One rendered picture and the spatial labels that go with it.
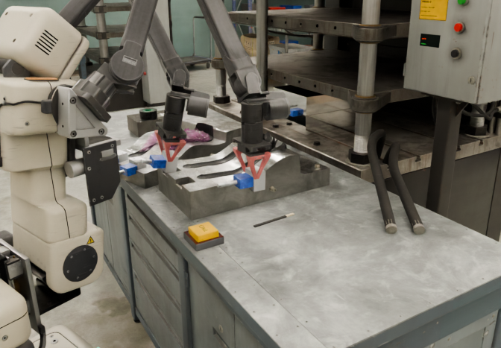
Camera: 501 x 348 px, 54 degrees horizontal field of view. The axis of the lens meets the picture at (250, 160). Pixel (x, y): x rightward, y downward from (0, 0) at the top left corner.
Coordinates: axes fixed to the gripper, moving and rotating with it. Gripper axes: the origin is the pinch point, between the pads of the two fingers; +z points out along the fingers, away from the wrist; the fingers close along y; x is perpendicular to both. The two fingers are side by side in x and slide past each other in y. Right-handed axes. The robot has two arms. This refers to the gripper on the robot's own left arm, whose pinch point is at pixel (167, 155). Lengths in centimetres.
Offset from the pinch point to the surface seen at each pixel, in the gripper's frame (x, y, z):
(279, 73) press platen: -78, 60, -13
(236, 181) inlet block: -7.9, -29.0, -5.6
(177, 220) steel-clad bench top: 2.1, -18.4, 11.8
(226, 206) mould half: -11.9, -20.2, 7.6
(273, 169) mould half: -27.1, -18.6, -3.1
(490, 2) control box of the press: -79, -33, -62
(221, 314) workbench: -3, -42, 27
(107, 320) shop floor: -2, 42, 102
